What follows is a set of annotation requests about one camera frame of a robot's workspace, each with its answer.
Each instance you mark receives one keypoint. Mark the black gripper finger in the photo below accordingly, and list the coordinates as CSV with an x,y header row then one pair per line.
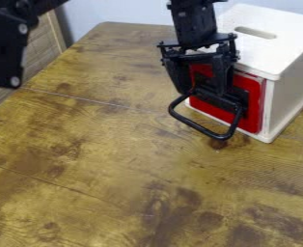
x,y
179,75
222,67

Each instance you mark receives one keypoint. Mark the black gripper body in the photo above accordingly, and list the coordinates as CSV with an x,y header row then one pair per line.
x,y
195,31

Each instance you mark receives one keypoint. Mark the red drawer front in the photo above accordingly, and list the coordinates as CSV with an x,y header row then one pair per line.
x,y
247,89

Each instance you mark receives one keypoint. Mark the white wooden box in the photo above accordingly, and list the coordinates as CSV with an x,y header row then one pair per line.
x,y
270,49

